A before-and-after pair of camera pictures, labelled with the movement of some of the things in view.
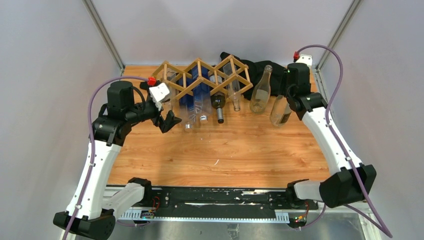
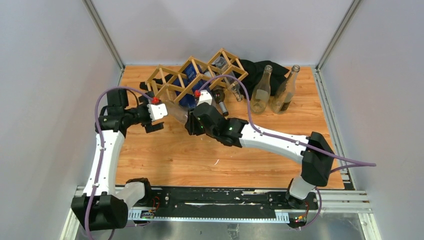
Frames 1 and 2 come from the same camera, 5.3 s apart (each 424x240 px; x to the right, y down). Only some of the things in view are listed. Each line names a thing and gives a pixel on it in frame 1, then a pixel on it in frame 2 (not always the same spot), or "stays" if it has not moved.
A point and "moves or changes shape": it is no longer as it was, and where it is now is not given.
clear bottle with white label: (260, 95) stays
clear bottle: (167, 105) → (177, 111)
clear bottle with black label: (281, 111) moves or changes shape
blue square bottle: (188, 107) moves or changes shape
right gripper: (285, 79) → (191, 126)
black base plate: (229, 199) stays
